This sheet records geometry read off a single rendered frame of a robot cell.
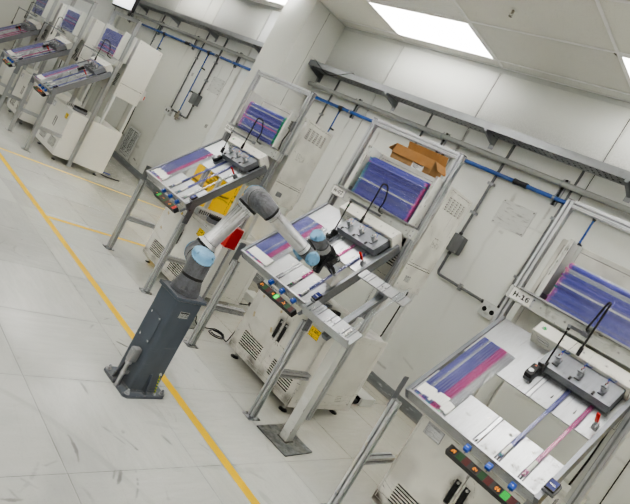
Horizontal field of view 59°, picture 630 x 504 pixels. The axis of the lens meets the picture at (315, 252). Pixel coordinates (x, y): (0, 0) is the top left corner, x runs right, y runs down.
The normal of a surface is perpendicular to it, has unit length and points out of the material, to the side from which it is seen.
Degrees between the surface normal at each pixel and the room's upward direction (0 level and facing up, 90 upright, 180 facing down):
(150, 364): 90
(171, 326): 90
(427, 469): 90
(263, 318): 90
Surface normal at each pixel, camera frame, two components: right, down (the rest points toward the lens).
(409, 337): -0.62, -0.25
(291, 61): 0.61, 0.44
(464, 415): -0.08, -0.79
